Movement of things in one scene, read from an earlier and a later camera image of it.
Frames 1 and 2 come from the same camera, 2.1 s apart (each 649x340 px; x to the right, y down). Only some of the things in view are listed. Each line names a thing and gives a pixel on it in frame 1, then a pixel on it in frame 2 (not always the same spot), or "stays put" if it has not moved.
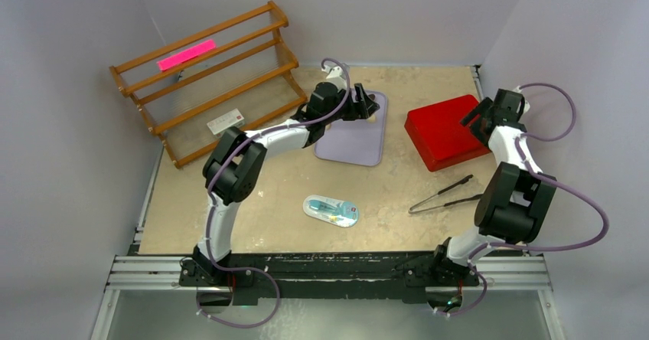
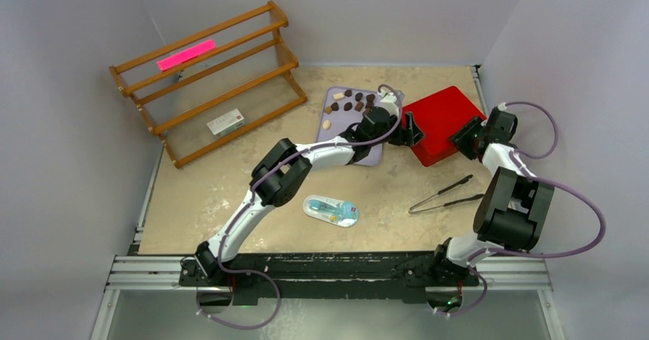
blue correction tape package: (344, 214) stays put
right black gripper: (481, 107) to (459, 138)
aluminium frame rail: (164, 273) stays put
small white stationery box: (231, 119) stays put
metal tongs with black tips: (460, 182) stays put
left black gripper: (357, 111) to (404, 137)
